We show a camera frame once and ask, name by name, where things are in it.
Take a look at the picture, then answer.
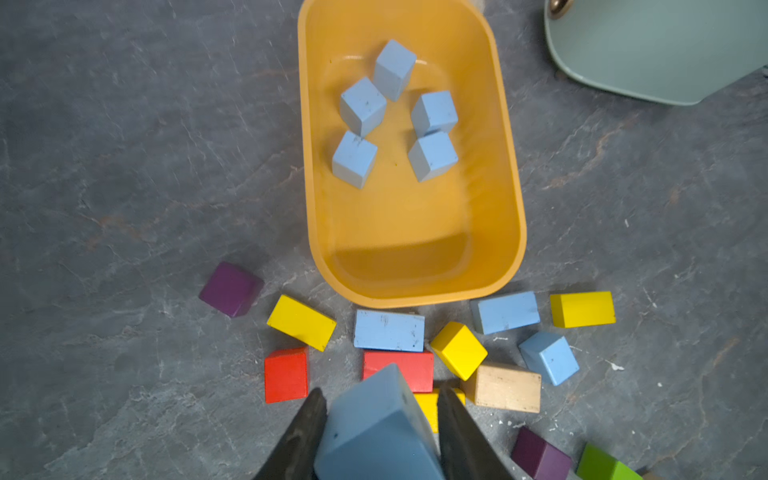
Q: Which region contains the long blue block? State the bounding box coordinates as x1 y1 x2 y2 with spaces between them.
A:
470 292 541 335
353 309 425 352

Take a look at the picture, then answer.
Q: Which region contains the purple cube lower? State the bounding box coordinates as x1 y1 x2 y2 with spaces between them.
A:
511 427 572 480

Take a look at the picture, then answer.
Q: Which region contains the small yellow cube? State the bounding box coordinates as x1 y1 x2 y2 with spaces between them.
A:
430 322 488 381

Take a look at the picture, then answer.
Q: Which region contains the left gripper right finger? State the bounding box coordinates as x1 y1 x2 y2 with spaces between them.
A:
437 386 513 480

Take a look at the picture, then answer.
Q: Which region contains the yellow plastic tub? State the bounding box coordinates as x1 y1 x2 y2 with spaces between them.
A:
297 0 529 310

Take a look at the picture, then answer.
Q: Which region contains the blue cube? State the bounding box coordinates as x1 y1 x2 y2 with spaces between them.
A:
519 331 580 386
373 40 417 101
340 77 387 138
408 131 459 182
332 131 378 189
411 91 458 137
314 365 444 479

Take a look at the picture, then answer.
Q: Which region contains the green cube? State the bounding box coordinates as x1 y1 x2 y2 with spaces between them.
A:
576 443 642 480

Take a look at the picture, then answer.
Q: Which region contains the red flat block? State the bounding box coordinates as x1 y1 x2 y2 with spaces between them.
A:
362 350 434 393

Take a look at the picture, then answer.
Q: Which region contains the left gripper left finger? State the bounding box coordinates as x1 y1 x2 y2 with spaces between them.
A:
253 388 328 480

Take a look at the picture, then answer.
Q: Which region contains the yellow block right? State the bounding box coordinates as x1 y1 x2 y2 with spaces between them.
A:
550 291 616 328

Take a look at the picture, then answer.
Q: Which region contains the yellow wedge block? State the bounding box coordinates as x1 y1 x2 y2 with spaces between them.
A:
267 295 336 352

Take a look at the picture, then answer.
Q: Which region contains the small red cube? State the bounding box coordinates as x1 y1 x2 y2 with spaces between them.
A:
264 347 309 404

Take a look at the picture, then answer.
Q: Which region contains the purple cube near tub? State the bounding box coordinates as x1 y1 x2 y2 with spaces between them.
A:
198 262 265 318

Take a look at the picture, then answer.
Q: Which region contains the mint green toaster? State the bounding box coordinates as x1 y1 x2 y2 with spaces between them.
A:
544 0 767 106

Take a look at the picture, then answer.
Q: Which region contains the long yellow block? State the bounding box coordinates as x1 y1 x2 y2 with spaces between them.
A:
414 387 440 434

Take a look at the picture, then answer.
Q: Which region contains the tan wooden block centre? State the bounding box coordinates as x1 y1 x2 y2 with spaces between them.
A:
461 362 542 413

